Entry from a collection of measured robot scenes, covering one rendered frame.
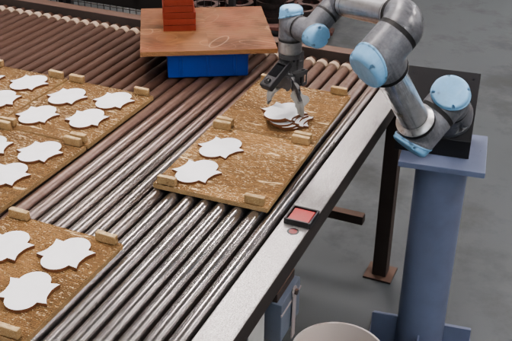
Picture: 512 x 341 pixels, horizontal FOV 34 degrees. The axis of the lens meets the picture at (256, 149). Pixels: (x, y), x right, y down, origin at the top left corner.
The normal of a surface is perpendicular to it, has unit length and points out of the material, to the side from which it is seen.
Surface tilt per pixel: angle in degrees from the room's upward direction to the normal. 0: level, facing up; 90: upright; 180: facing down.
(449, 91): 40
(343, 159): 0
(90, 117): 0
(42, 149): 0
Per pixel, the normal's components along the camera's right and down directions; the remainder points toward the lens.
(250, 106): 0.01, -0.88
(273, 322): -0.40, 0.42
